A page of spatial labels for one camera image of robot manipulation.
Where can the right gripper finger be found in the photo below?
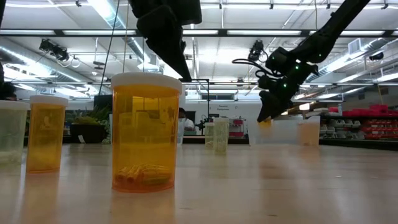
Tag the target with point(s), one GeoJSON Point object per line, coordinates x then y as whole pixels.
{"type": "Point", "coordinates": [270, 105]}

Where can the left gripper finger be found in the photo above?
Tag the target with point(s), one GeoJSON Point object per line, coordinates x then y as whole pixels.
{"type": "Point", "coordinates": [164, 37]}

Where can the large orange pill bottle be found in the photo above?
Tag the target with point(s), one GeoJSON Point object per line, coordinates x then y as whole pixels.
{"type": "Point", "coordinates": [309, 133]}
{"type": "Point", "coordinates": [265, 124]}
{"type": "Point", "coordinates": [146, 140]}

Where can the small clear green pill bottle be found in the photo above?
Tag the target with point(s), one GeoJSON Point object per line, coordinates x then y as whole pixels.
{"type": "Point", "coordinates": [221, 137]}
{"type": "Point", "coordinates": [12, 133]}
{"type": "Point", "coordinates": [209, 137]}

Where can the small orange pill bottle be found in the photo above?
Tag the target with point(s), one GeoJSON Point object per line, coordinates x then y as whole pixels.
{"type": "Point", "coordinates": [46, 140]}

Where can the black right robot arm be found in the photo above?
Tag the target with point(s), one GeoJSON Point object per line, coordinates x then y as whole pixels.
{"type": "Point", "coordinates": [335, 25]}

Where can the background robot station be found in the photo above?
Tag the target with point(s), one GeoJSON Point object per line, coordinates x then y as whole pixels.
{"type": "Point", "coordinates": [237, 126]}

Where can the person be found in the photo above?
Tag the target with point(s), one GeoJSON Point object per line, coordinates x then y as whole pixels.
{"type": "Point", "coordinates": [7, 91]}
{"type": "Point", "coordinates": [188, 124]}

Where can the black monitor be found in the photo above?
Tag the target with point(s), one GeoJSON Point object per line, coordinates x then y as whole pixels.
{"type": "Point", "coordinates": [102, 101]}

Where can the shelf with red bins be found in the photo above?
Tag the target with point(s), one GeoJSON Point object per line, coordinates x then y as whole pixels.
{"type": "Point", "coordinates": [373, 124]}

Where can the potted green succulent plant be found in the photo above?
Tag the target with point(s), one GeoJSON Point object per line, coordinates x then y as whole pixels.
{"type": "Point", "coordinates": [87, 133]}

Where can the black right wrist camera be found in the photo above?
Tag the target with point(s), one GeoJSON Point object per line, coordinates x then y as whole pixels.
{"type": "Point", "coordinates": [264, 82]}

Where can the black overhead frame beam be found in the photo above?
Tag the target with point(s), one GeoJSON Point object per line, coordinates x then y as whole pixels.
{"type": "Point", "coordinates": [222, 32]}

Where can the black rig camera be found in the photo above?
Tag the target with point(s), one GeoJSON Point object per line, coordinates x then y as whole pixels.
{"type": "Point", "coordinates": [256, 49]}
{"type": "Point", "coordinates": [54, 49]}

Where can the white wall sign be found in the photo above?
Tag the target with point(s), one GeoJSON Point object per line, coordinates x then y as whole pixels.
{"type": "Point", "coordinates": [224, 107]}

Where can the black stand frame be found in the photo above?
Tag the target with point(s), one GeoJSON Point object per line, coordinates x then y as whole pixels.
{"type": "Point", "coordinates": [208, 99]}

